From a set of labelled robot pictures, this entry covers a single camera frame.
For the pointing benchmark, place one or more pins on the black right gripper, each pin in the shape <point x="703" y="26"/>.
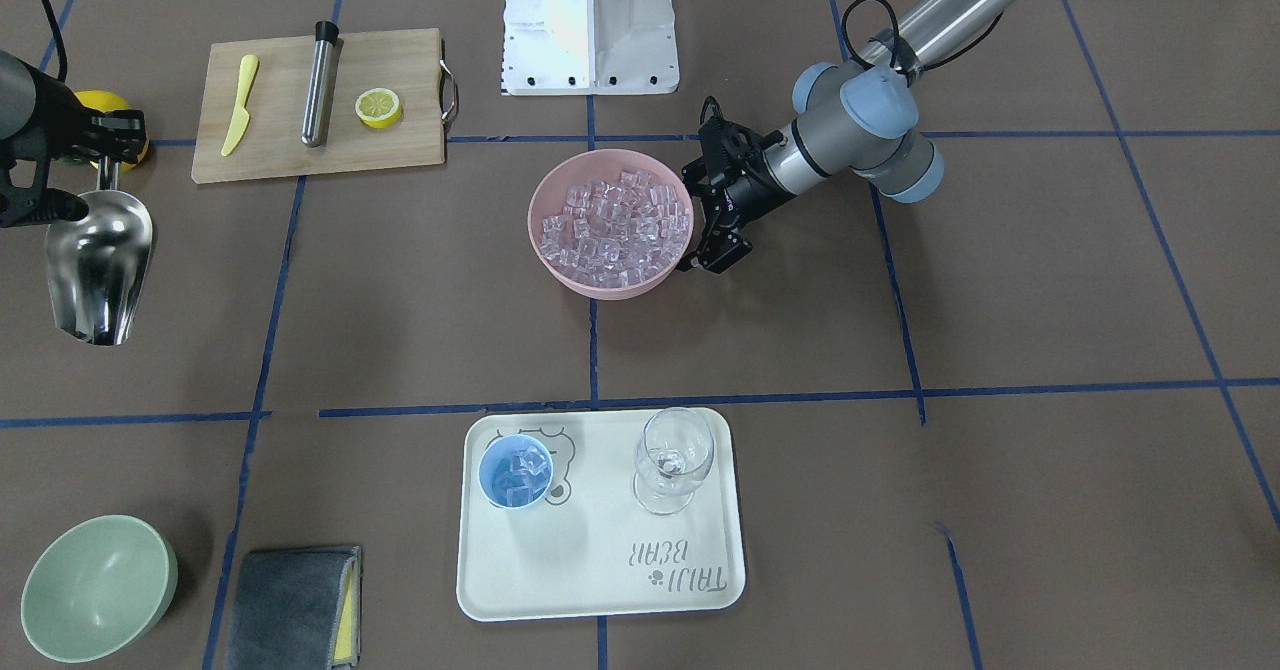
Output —
<point x="47" y="142"/>

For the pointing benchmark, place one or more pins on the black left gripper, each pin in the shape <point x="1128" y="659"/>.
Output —
<point x="748" y="193"/>

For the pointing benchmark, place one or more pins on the stainless steel ice scoop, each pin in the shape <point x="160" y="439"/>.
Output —
<point x="96" y="267"/>

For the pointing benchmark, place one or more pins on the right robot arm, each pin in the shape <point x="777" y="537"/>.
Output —
<point x="18" y="75"/>

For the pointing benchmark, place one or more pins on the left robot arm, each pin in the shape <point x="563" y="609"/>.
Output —
<point x="859" y="115"/>

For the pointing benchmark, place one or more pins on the clear ice cubes pile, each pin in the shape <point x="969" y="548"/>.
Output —
<point x="617" y="233"/>

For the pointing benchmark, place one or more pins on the blue cup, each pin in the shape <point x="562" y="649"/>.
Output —
<point x="495" y="454"/>

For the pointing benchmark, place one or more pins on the ice cubes in cup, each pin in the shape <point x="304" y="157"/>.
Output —
<point x="522" y="477"/>

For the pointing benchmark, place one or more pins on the whole yellow lemon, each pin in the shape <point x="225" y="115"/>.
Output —
<point x="102" y="100"/>

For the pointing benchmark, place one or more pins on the pink bowl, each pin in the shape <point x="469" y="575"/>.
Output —
<point x="605" y="163"/>

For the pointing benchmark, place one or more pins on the clear wine glass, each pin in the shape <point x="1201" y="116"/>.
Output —
<point x="673" y="457"/>

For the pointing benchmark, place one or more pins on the yellow plastic knife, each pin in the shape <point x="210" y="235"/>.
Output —
<point x="240" y="118"/>

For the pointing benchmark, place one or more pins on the steel muddler black cap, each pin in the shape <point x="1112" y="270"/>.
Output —
<point x="321" y="85"/>

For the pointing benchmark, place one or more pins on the cream bear tray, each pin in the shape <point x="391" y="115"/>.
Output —
<point x="588" y="547"/>

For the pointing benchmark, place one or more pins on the lemon half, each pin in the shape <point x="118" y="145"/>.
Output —
<point x="379" y="108"/>

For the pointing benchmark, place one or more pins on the wooden cutting board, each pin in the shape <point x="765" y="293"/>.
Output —
<point x="406" y="61"/>

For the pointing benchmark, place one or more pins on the green bowl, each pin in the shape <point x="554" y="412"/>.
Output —
<point x="97" y="588"/>

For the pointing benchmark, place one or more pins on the grey yellow sponge cloth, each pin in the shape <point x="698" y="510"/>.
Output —
<point x="298" y="609"/>

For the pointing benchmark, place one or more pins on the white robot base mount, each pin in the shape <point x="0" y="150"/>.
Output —
<point x="589" y="47"/>

